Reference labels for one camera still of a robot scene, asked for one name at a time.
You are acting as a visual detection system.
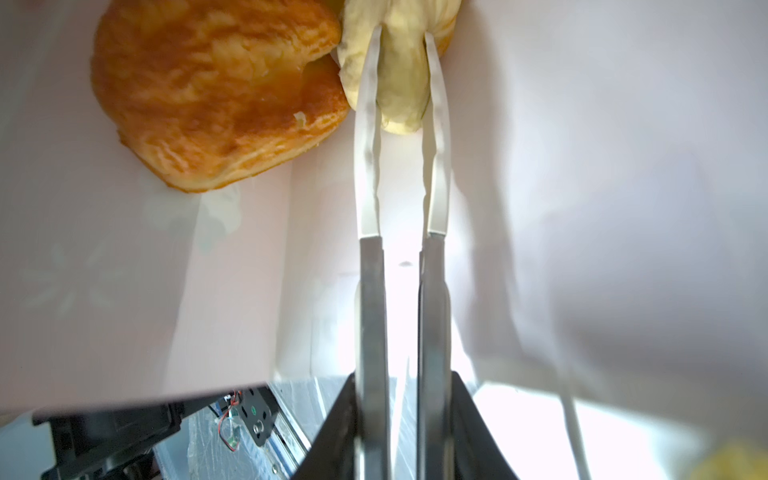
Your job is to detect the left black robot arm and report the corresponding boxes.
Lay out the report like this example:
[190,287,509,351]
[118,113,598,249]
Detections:
[32,396,222,479]

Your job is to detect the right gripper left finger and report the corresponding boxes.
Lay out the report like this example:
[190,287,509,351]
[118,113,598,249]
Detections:
[291,374,357,480]

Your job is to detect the red white paper bag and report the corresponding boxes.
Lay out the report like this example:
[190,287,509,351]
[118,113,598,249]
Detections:
[1,1,767,438]

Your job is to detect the pale cream bread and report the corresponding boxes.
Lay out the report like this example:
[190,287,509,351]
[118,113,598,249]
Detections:
[337,0,462,135]

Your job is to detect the yellow croissant bread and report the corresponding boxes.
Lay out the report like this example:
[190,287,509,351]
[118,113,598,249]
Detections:
[688,442,768,480]

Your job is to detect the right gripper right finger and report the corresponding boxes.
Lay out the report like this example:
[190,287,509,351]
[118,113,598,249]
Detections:
[451,372,519,480]

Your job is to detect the round golden bread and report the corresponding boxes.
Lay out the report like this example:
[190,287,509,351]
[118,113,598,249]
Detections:
[90,1,350,193]

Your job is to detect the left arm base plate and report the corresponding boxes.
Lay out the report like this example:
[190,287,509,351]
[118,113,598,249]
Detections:
[232,386,280,447]

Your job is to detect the metal tongs white tips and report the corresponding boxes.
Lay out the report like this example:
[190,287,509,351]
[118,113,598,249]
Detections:
[353,26,455,479]

